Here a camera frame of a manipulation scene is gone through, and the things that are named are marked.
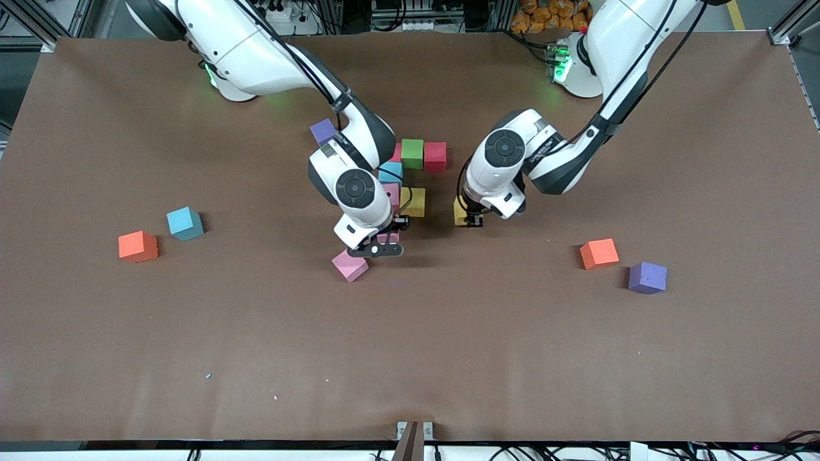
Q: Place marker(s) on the yellow foam cube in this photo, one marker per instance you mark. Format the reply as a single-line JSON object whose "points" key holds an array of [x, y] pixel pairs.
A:
{"points": [[460, 211], [414, 202]]}

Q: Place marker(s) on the pink foam cube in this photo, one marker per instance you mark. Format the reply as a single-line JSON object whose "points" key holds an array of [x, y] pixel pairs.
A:
{"points": [[393, 195], [350, 267], [388, 237]]}

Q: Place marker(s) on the light blue foam cube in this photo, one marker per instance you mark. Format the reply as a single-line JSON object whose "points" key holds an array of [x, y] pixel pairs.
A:
{"points": [[184, 223], [392, 173]]}

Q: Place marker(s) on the green foam cube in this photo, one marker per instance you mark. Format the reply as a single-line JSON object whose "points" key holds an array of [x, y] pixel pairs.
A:
{"points": [[413, 154]]}

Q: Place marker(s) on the red foam cube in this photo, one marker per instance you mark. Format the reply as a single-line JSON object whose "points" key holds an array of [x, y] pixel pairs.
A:
{"points": [[397, 152], [435, 157]]}

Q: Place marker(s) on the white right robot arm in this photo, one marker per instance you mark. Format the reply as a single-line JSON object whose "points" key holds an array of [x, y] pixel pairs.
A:
{"points": [[352, 186]]}

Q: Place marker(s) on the purple foam cube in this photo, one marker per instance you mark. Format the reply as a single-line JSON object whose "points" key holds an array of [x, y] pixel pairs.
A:
{"points": [[647, 277], [322, 131]]}

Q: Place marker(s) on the orange foam cube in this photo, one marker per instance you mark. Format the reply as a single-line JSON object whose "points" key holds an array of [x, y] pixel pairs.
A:
{"points": [[599, 253], [138, 246]]}

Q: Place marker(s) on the brown table cover sheet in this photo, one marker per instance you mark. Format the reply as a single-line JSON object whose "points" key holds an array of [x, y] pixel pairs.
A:
{"points": [[410, 358]]}

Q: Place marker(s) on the orange plastic pile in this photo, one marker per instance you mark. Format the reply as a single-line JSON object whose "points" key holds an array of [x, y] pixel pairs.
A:
{"points": [[544, 19]]}

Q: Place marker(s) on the white power strip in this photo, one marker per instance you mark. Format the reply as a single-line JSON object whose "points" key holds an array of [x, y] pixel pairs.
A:
{"points": [[413, 25]]}

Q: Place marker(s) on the metal mount bracket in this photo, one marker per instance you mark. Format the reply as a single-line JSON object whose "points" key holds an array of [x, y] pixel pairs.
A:
{"points": [[410, 445]]}

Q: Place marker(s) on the aluminium table edge rail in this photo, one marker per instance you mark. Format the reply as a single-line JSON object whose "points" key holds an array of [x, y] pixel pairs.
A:
{"points": [[808, 93]]}

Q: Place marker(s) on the aluminium frame strut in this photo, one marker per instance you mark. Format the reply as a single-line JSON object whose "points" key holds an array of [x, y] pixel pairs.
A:
{"points": [[794, 19], [29, 18]]}

